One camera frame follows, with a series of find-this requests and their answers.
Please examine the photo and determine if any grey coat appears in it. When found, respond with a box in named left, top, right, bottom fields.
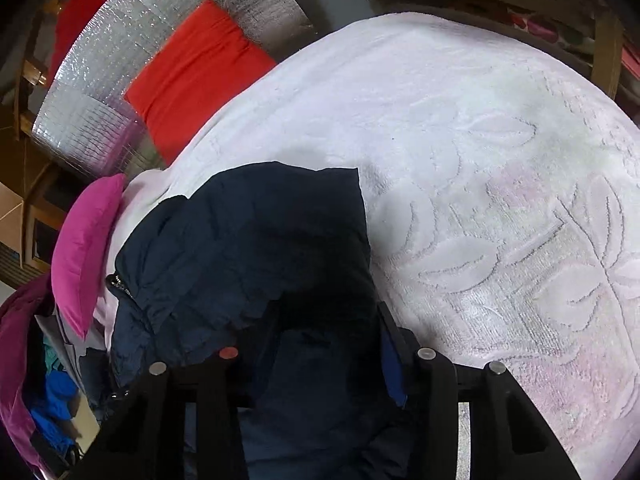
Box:
left=47, top=305, right=108, bottom=401

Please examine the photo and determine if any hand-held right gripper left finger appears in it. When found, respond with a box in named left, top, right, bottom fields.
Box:
left=65, top=347, right=251, bottom=480

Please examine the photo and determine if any wooden cabinet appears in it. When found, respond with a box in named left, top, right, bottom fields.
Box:
left=0, top=0, right=68, bottom=271

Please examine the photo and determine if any magenta velvet cloth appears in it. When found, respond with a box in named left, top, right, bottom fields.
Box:
left=0, top=272, right=56, bottom=476

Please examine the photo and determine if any white embossed blanket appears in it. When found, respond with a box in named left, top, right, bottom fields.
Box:
left=92, top=10, right=640, bottom=480

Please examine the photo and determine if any pink pillow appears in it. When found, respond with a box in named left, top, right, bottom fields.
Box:
left=51, top=173, right=127, bottom=339

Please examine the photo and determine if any red cloth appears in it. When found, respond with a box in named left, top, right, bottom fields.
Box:
left=47, top=0, right=146, bottom=86

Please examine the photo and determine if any bright blue jacket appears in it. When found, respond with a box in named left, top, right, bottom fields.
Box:
left=30, top=370, right=81, bottom=456

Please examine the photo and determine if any red pillow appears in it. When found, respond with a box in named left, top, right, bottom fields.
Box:
left=124, top=0, right=278, bottom=166

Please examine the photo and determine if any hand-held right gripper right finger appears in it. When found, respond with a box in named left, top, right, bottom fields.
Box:
left=376, top=302, right=583, bottom=480

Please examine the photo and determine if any silver foil insulation sheet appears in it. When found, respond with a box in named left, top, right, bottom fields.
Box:
left=32, top=0, right=321, bottom=181

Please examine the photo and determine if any teal garment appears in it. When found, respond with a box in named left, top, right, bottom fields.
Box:
left=40, top=335, right=62, bottom=372

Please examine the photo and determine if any navy puffer jacket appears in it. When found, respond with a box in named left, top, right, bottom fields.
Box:
left=102, top=161, right=426, bottom=480

